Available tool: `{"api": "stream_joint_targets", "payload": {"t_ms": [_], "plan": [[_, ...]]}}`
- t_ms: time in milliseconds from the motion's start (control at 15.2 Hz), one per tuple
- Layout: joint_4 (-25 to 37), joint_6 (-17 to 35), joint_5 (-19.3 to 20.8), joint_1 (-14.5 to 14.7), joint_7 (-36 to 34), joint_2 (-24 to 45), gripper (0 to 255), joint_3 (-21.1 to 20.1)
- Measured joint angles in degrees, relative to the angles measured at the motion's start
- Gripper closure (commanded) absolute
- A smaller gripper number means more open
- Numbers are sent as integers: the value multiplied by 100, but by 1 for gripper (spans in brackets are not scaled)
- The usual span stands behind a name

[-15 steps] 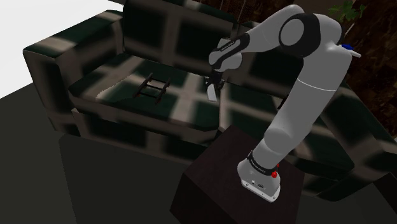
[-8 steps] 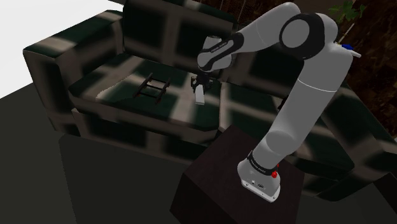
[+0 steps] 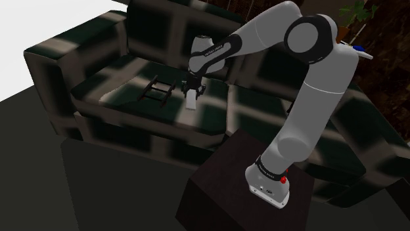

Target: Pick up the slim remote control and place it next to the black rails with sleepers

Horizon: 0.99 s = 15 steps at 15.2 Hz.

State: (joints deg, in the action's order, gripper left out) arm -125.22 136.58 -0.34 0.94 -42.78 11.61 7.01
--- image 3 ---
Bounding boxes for pale grey flat box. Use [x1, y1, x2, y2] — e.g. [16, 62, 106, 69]
[186, 90, 197, 111]

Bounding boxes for green potted plant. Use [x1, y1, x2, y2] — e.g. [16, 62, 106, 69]
[335, 0, 379, 45]

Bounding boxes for dark checked sofa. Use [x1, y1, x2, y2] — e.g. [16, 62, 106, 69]
[23, 0, 410, 209]

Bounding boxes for dark robot stand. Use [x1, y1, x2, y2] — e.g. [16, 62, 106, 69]
[175, 127, 315, 231]

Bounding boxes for black ladder-shaped rack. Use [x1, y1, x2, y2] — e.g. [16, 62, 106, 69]
[137, 74, 177, 108]

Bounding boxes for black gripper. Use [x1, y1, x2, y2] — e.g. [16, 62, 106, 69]
[182, 73, 207, 99]

